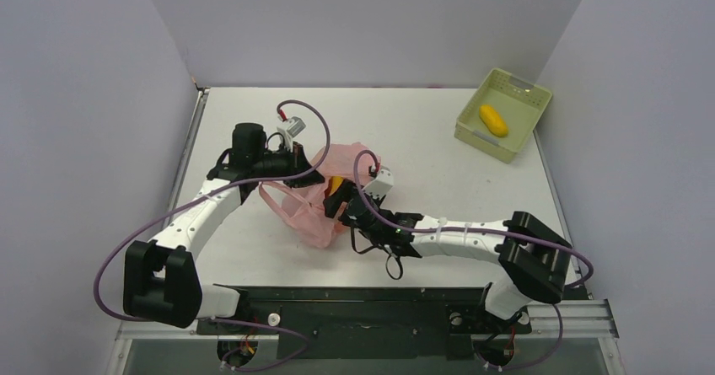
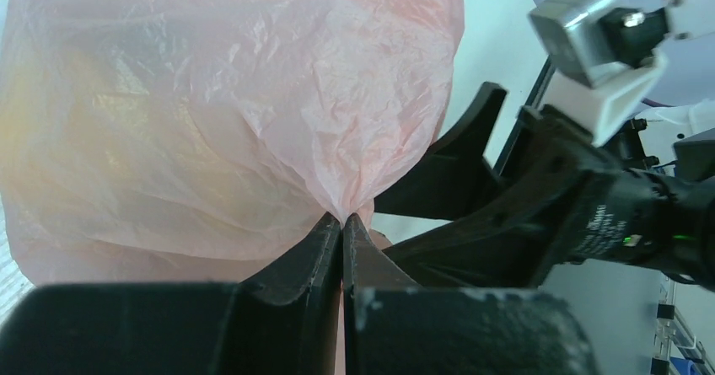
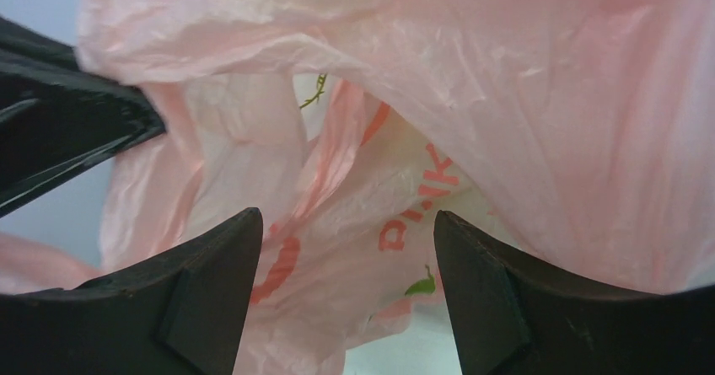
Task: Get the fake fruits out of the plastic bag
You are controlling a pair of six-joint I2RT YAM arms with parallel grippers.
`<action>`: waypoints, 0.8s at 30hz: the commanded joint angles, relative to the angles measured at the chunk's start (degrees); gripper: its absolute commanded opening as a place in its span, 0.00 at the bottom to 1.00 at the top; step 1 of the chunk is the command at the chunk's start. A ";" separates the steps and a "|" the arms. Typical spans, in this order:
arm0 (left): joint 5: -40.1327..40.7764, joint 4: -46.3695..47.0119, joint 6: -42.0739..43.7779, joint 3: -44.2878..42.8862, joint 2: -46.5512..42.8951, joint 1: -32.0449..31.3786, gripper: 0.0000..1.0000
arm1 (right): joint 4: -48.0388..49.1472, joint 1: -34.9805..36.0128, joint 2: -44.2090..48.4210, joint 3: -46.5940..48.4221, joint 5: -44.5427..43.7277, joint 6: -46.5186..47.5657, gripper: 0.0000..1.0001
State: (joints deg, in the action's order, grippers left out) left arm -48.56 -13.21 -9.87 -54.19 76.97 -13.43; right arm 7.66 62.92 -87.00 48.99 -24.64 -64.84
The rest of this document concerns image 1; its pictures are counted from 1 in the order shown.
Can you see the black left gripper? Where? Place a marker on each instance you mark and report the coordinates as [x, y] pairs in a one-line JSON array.
[[297, 161]]

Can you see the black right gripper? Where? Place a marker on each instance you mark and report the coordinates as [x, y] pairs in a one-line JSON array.
[[346, 202]]

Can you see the pink plastic bag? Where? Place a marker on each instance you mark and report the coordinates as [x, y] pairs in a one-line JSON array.
[[302, 209]]

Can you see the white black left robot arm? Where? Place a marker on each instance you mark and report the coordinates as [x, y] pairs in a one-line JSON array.
[[161, 282]]

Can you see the yellow fake fruit in basket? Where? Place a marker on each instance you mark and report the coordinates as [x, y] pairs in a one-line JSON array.
[[493, 120]]

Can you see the light green plastic basket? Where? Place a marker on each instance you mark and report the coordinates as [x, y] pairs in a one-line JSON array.
[[520, 103]]

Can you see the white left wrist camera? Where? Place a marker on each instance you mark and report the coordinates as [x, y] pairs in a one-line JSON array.
[[289, 129]]

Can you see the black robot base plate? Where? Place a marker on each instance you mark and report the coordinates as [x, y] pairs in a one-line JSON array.
[[380, 322]]

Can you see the aluminium frame rail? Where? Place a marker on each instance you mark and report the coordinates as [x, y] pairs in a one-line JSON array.
[[577, 338]]

